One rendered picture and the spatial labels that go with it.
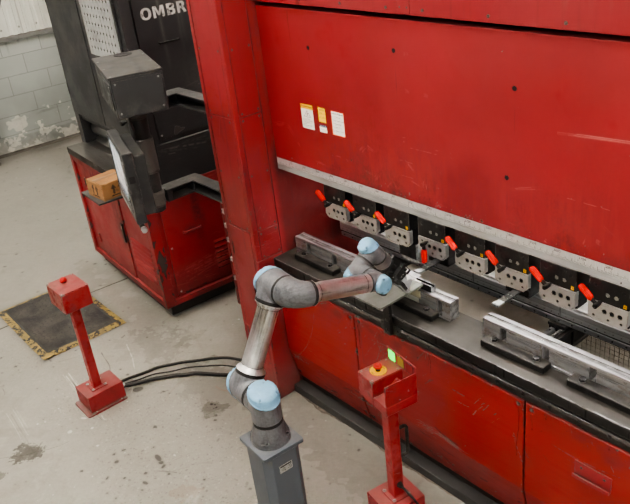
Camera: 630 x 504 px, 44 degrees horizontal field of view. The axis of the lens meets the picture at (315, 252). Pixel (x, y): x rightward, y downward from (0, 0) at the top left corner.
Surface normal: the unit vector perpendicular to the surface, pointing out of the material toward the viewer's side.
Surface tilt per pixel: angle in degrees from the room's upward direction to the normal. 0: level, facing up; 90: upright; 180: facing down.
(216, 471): 0
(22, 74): 90
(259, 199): 90
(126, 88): 90
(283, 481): 90
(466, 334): 0
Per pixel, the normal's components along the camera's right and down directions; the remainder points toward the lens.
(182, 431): -0.11, -0.88
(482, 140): -0.76, 0.37
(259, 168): 0.65, 0.29
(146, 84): 0.38, 0.39
